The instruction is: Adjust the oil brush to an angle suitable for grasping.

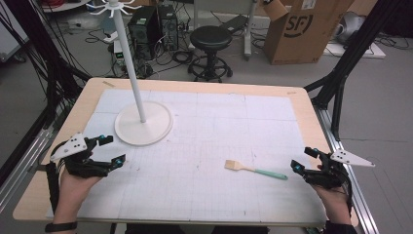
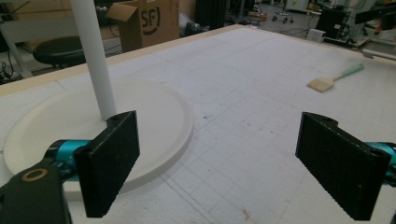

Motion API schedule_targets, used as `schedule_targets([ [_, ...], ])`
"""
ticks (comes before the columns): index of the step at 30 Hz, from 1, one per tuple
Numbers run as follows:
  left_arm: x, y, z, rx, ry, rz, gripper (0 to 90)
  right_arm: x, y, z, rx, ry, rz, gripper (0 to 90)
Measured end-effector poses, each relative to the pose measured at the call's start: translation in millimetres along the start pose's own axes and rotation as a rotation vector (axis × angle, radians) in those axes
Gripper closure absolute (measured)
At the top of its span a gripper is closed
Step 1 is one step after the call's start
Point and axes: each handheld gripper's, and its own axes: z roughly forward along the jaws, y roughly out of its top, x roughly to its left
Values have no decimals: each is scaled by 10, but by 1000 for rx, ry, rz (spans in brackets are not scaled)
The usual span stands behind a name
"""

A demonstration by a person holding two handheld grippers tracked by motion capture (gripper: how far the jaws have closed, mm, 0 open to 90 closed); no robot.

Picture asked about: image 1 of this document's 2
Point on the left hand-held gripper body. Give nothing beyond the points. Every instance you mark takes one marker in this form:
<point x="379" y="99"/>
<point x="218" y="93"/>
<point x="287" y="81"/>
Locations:
<point x="76" y="164"/>

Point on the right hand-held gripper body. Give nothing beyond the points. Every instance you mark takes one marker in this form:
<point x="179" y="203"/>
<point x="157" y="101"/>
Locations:
<point x="328" y="177"/>

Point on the white hook stand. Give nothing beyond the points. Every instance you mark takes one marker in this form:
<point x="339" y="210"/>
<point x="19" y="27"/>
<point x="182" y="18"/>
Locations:
<point x="142" y="125"/>

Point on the person's right hand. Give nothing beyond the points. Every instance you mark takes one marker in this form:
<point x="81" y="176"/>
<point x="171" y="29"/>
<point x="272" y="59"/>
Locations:
<point x="334" y="201"/>

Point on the person's left hand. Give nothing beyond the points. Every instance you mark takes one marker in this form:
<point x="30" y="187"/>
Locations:
<point x="76" y="190"/>

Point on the black tape strip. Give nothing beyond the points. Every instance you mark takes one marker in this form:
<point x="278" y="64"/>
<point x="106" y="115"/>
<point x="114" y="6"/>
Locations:
<point x="40" y="167"/>

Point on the black wristband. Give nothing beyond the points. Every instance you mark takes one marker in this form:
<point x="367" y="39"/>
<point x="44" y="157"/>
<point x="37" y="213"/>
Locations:
<point x="61" y="226"/>

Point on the white grid mat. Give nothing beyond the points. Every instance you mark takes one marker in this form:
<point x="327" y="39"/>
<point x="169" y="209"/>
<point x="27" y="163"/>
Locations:
<point x="201" y="156"/>

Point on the white power meter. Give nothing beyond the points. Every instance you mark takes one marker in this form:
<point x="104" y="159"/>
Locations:
<point x="119" y="53"/>

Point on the white flat board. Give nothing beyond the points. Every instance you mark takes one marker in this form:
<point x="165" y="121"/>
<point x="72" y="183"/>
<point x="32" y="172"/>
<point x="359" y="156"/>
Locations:
<point x="357" y="51"/>

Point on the cardboard box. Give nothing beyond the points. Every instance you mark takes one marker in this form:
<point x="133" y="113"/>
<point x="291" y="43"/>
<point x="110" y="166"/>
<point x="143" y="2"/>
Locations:
<point x="302" y="39"/>

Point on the large black computer tower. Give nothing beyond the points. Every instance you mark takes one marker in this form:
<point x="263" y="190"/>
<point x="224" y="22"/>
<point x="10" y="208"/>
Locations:
<point x="144" y="32"/>

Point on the slim black computer tower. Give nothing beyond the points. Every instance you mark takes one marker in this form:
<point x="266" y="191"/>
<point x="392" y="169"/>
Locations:
<point x="168" y="27"/>

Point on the white appliance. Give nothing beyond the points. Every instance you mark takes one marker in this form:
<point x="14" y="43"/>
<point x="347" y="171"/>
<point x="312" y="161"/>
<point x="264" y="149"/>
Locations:
<point x="350" y="27"/>

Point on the black round stool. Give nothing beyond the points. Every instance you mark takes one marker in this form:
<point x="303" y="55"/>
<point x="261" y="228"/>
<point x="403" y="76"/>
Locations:
<point x="211" y="39"/>

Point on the aluminium rail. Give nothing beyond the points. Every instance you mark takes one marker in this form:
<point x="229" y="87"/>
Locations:
<point x="357" y="195"/>
<point x="22" y="169"/>

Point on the black metal frame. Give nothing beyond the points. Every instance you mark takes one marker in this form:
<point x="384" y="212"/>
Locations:
<point x="350" y="55"/>
<point x="48" y="71"/>

